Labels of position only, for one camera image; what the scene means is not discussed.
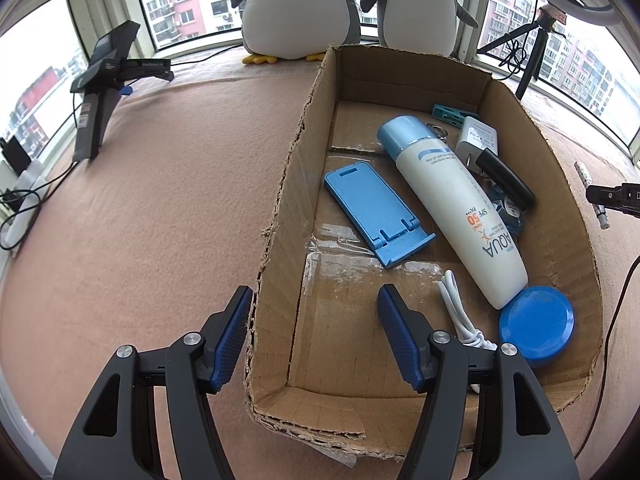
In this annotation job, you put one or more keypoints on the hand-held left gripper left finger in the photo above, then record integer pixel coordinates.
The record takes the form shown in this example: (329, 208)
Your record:
(230, 340)

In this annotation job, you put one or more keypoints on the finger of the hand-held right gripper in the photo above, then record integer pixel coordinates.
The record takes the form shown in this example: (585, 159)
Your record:
(607, 196)

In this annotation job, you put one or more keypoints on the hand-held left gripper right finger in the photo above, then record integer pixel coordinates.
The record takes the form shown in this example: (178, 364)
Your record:
(400, 340)

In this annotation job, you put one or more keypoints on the small white audio adapter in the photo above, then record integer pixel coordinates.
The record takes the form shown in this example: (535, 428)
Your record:
(582, 172)

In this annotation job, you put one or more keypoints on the small blue bottle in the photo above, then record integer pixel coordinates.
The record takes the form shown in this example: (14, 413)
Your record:
(510, 220)

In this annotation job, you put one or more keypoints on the black tube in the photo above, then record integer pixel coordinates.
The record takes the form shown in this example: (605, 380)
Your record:
(505, 180)

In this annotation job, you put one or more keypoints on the cardboard box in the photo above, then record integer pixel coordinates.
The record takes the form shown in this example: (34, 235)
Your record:
(350, 240)

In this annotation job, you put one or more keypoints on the round blue tape measure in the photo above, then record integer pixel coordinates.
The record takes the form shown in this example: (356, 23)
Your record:
(537, 325)

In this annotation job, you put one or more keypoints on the white wall charger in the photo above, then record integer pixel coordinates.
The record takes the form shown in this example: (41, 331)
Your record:
(475, 135)

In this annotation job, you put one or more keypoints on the blue phone stand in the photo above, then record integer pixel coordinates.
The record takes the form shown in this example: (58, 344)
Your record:
(360, 195)

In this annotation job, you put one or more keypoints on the white sunscreen bottle blue cap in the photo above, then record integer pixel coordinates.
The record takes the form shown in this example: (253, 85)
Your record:
(450, 195)

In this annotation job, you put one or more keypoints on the teal clothespin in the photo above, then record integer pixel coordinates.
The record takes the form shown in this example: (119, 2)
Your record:
(450, 114)

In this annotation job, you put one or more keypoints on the pink blanket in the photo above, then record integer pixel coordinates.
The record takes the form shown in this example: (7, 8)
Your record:
(150, 210)

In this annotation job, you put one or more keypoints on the black tripod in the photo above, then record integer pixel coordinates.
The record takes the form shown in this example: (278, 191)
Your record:
(532, 60)

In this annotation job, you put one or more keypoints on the white power strip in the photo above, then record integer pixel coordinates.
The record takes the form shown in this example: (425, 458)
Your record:
(25, 185)

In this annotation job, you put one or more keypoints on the small penguin plush toy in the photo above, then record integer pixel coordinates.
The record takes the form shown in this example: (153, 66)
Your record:
(420, 10)

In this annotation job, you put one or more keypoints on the black folding stand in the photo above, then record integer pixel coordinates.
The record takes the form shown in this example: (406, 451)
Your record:
(95, 110)

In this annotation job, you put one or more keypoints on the black power adapter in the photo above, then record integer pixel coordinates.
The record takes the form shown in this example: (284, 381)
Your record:
(15, 157)

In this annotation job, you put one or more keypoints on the large penguin plush toy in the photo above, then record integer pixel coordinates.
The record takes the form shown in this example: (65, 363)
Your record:
(295, 10)

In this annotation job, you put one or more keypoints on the white window frame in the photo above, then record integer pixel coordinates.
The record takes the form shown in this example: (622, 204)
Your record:
(80, 10)

